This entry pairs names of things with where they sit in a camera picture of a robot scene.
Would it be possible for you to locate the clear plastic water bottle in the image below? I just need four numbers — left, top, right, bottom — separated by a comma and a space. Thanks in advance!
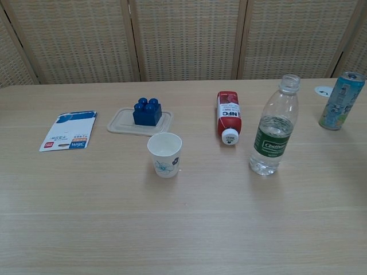
248, 73, 301, 176

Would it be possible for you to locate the white paper cup blue flower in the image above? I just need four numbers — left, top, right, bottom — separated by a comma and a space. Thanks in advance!
147, 132, 183, 179

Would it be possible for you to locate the red NFC juice bottle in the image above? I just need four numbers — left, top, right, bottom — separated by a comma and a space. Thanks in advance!
216, 91, 243, 147

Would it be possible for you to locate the blue building block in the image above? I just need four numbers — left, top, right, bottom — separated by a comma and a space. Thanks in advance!
132, 97, 163, 127

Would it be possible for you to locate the woven bamboo folding screen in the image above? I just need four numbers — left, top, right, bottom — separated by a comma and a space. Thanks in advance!
0, 0, 367, 89

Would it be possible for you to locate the white blue packaging card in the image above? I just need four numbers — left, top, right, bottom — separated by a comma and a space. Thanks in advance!
38, 111, 98, 152

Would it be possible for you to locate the light blue drink can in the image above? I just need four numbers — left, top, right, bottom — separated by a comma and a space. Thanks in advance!
318, 71, 366, 131

